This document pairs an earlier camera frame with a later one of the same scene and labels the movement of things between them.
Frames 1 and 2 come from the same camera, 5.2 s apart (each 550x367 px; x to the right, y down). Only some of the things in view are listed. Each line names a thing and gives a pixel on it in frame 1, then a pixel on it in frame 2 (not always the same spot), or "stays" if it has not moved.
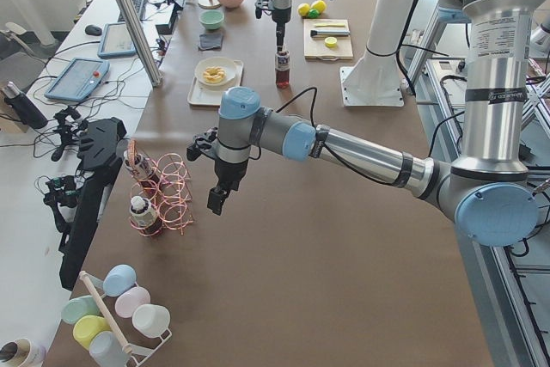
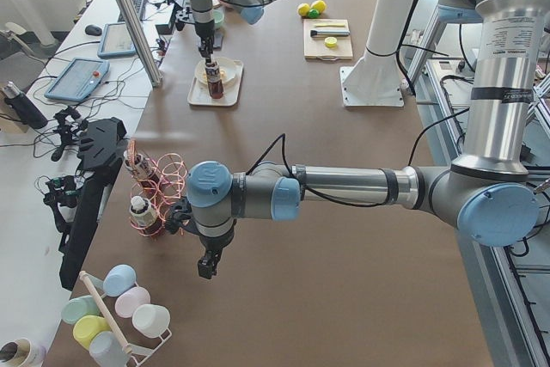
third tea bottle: x=143 y=215 stays
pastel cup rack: x=117 y=325 stays
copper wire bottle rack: x=160 y=199 stays
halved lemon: x=330 y=41 stays
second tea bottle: x=143 y=169 stays
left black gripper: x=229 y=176 -> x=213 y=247
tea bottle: x=282 y=69 -> x=215 y=82
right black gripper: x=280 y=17 -> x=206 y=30
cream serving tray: x=202 y=94 stays
